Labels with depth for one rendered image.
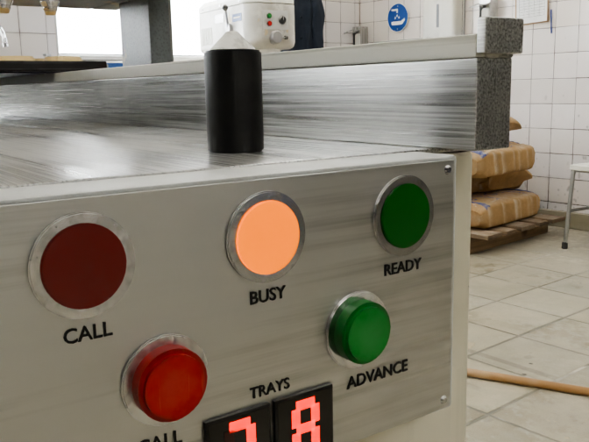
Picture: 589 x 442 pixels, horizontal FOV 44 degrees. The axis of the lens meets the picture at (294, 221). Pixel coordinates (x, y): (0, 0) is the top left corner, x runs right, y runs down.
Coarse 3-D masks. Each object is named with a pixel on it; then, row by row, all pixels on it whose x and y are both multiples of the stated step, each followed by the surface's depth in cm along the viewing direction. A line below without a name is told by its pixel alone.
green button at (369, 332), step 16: (352, 304) 34; (368, 304) 34; (352, 320) 34; (368, 320) 34; (384, 320) 35; (336, 336) 34; (352, 336) 34; (368, 336) 34; (384, 336) 35; (352, 352) 34; (368, 352) 34
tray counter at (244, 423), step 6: (240, 420) 31; (246, 420) 32; (234, 426) 31; (240, 426) 31; (246, 426) 32; (252, 426) 32; (228, 432) 31; (246, 432) 32; (252, 432) 32; (228, 438) 31; (246, 438) 32; (252, 438) 32
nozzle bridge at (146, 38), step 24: (24, 0) 115; (72, 0) 117; (96, 0) 117; (120, 0) 119; (144, 0) 113; (168, 0) 114; (120, 24) 122; (144, 24) 114; (168, 24) 115; (144, 48) 115; (168, 48) 115
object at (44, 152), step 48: (240, 96) 39; (0, 144) 51; (48, 144) 50; (96, 144) 49; (144, 144) 48; (192, 144) 47; (240, 144) 40; (288, 144) 46; (336, 144) 45; (384, 432) 41; (432, 432) 44
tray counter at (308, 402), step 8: (304, 400) 33; (312, 400) 34; (296, 408) 33; (304, 408) 33; (312, 408) 34; (296, 416) 33; (312, 416) 34; (296, 424) 33; (304, 424) 34; (312, 424) 34; (296, 432) 33; (304, 432) 34; (312, 432) 34; (296, 440) 33; (312, 440) 34
